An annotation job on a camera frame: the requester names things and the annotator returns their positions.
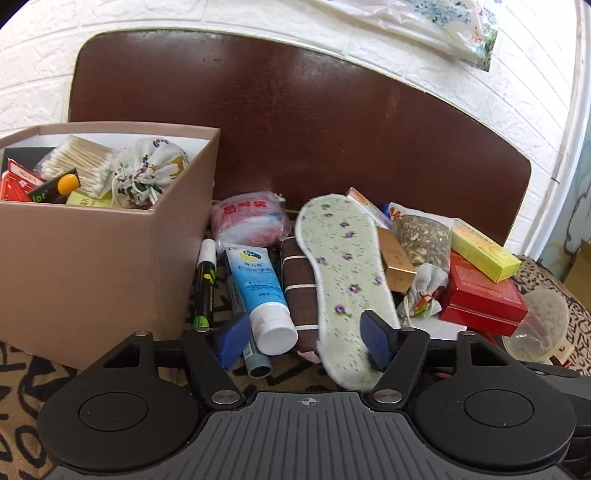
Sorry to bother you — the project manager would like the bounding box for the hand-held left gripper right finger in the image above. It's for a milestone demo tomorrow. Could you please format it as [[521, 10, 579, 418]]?
[[359, 309, 502, 407]]

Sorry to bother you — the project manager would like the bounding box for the cartoon printed wall panel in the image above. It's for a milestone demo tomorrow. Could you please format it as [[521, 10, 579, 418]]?
[[551, 138, 591, 282]]

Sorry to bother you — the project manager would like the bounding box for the small white cloth pouch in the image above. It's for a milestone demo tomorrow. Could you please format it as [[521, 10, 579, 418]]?
[[397, 264, 450, 324]]

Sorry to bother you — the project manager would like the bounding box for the yellow green packet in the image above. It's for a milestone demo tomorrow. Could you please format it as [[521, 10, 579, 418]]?
[[66, 191, 114, 208]]

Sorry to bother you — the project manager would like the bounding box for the yellow green box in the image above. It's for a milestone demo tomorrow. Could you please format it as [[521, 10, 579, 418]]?
[[450, 218, 522, 283]]

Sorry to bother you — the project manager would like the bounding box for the brown cardboard carton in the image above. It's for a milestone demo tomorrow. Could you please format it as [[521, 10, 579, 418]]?
[[563, 240, 591, 296]]

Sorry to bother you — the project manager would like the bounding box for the clear plastic funnel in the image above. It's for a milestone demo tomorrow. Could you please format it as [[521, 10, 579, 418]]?
[[502, 289, 571, 365]]

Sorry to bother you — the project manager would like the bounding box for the black marker with white cap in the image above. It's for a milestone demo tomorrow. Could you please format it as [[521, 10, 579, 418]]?
[[191, 239, 217, 329]]

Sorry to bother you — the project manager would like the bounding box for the orange and white box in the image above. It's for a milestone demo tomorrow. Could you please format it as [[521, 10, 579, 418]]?
[[346, 187, 393, 229]]

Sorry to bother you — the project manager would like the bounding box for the tan cardboard box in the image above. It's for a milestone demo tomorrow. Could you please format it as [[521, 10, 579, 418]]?
[[0, 121, 221, 371]]

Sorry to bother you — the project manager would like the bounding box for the floral drawstring pouch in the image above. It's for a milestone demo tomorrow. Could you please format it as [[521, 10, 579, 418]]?
[[110, 137, 191, 210]]

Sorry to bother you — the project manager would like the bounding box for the grey tube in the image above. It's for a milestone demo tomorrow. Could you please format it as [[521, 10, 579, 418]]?
[[226, 277, 272, 379]]

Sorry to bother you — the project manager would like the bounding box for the clear packet of seeds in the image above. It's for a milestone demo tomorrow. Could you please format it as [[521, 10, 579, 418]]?
[[385, 202, 455, 273]]

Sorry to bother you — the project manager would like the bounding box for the blue and white cream tube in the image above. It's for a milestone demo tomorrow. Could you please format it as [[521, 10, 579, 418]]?
[[225, 244, 299, 357]]

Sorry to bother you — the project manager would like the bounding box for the pack of cotton swabs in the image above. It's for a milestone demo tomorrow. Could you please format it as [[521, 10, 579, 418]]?
[[32, 135, 116, 199]]

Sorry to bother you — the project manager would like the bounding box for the black marker with orange cap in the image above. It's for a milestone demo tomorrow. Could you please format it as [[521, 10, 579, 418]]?
[[27, 169, 80, 204]]

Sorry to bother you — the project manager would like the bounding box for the white paper sheet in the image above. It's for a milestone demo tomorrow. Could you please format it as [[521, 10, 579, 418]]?
[[402, 318, 468, 342]]

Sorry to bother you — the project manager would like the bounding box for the red and white plastic packet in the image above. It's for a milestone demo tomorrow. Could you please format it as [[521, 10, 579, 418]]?
[[211, 190, 289, 247]]

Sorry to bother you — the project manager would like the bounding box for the brown towel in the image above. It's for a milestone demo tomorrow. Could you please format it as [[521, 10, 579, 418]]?
[[280, 236, 321, 363]]

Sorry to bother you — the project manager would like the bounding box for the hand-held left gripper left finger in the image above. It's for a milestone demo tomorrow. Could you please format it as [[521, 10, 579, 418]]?
[[104, 313, 252, 409]]

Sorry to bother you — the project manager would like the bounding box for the floral fabric insole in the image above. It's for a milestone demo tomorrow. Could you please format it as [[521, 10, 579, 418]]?
[[295, 194, 402, 393]]

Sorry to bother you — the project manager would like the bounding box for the red box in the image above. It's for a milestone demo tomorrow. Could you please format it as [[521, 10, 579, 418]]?
[[438, 251, 528, 337]]

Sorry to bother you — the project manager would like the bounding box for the gold box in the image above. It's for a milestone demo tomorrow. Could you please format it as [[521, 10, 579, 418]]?
[[376, 226, 417, 295]]

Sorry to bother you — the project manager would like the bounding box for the flat black case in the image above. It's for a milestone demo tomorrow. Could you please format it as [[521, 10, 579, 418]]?
[[2, 147, 56, 171]]

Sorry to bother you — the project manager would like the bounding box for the dark brown wooden headboard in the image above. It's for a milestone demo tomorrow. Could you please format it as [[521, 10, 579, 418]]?
[[67, 28, 533, 259]]

